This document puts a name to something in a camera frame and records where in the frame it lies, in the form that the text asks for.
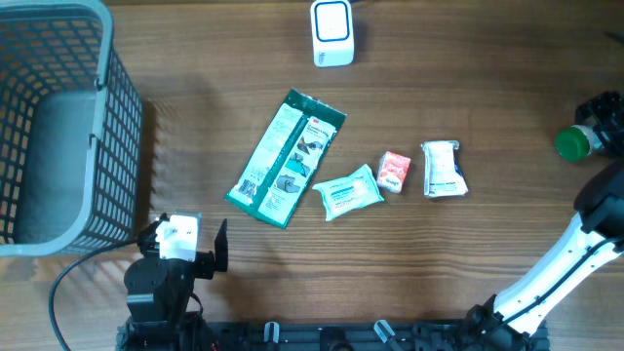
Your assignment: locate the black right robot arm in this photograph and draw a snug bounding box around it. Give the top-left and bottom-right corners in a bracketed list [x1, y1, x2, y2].
[453, 92, 623, 350]

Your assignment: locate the white barcode scanner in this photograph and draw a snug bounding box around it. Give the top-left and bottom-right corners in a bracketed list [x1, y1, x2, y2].
[310, 0, 355, 67]

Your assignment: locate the white blue pouch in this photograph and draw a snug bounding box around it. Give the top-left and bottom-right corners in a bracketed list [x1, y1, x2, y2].
[421, 140, 469, 199]

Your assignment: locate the green lid jar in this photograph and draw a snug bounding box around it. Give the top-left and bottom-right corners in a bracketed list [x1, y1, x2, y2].
[555, 125, 605, 162]

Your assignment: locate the red tissue pack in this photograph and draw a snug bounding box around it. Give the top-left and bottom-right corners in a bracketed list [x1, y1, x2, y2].
[376, 151, 410, 193]

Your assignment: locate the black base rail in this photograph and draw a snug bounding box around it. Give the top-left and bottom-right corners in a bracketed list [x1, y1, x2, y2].
[115, 319, 550, 351]

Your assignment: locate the green 3M package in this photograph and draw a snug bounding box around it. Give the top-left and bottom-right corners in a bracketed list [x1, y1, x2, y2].
[225, 89, 346, 228]

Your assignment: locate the grey plastic basket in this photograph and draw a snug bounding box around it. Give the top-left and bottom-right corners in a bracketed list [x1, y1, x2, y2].
[1, 0, 143, 256]

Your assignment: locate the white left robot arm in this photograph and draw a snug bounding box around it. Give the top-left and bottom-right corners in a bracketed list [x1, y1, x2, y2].
[115, 213, 228, 351]

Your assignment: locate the mint wet wipes pack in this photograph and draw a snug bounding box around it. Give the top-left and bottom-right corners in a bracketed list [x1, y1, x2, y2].
[312, 165, 384, 221]

